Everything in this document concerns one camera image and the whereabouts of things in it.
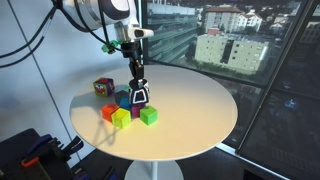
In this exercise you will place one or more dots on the black mounting base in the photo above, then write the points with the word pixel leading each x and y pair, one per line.
pixel 30 160

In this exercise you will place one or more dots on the yellow green block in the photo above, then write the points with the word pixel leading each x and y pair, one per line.
pixel 121 118

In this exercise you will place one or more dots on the purple pink block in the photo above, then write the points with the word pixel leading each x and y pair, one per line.
pixel 137 110

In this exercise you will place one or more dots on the Franka robot arm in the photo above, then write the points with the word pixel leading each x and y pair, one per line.
pixel 86 13

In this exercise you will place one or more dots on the dark window frame post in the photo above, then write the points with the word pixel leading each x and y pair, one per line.
pixel 276 76

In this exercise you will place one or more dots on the blue and orange clamp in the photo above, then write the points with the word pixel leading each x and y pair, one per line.
pixel 35 156

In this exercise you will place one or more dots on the multicoloured soft cube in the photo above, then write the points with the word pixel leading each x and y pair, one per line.
pixel 104 86

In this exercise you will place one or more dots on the grey block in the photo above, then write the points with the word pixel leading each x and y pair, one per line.
pixel 120 96

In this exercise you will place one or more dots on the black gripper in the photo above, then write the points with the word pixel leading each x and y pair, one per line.
pixel 133 56

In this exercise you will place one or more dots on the orange block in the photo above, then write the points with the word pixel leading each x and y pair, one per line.
pixel 109 112

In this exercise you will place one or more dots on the blue block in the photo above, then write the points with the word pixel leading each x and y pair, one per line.
pixel 125 104

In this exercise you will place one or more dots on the white table pedestal base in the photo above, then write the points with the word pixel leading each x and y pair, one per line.
pixel 153 171

